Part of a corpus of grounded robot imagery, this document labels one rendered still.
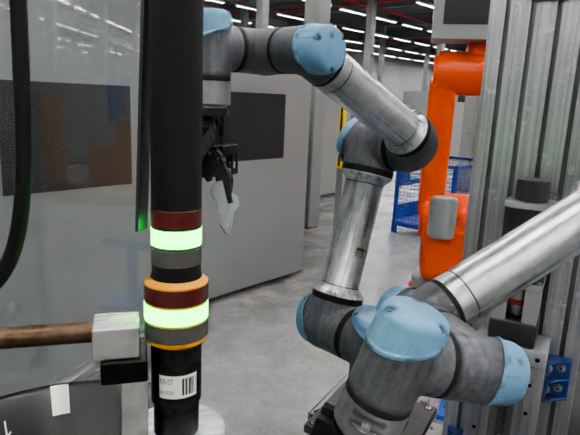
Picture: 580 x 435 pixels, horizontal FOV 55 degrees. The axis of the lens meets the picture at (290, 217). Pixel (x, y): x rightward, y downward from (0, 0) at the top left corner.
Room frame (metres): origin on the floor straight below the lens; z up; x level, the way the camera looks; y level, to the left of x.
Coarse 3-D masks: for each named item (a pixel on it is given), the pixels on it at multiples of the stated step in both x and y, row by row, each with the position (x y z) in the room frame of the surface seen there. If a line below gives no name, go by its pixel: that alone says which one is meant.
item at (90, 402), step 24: (72, 384) 0.52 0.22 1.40; (96, 384) 0.52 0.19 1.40; (0, 408) 0.48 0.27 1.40; (24, 408) 0.48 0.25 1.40; (48, 408) 0.49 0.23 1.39; (72, 408) 0.49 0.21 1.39; (96, 408) 0.50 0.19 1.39; (120, 408) 0.51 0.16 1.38; (24, 432) 0.47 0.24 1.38; (48, 432) 0.47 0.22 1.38; (72, 432) 0.47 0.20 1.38; (96, 432) 0.48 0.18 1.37; (120, 432) 0.49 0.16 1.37
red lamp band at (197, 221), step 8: (152, 216) 0.35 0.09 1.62; (160, 216) 0.34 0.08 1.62; (168, 216) 0.34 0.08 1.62; (176, 216) 0.34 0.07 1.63; (184, 216) 0.34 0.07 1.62; (192, 216) 0.35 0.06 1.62; (200, 216) 0.36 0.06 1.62; (152, 224) 0.35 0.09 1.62; (160, 224) 0.34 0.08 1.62; (168, 224) 0.34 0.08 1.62; (176, 224) 0.34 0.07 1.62; (184, 224) 0.34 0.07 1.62; (192, 224) 0.35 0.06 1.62; (200, 224) 0.36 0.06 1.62
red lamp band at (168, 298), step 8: (144, 288) 0.35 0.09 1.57; (200, 288) 0.35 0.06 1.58; (208, 288) 0.36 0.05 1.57; (144, 296) 0.35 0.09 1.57; (152, 296) 0.34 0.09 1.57; (160, 296) 0.34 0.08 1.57; (168, 296) 0.34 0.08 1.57; (176, 296) 0.34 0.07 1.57; (184, 296) 0.34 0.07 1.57; (192, 296) 0.34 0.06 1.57; (200, 296) 0.35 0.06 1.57; (208, 296) 0.36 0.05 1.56; (152, 304) 0.34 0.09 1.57; (160, 304) 0.34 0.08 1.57; (168, 304) 0.34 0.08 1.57; (176, 304) 0.34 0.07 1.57; (184, 304) 0.34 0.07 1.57; (192, 304) 0.34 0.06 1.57
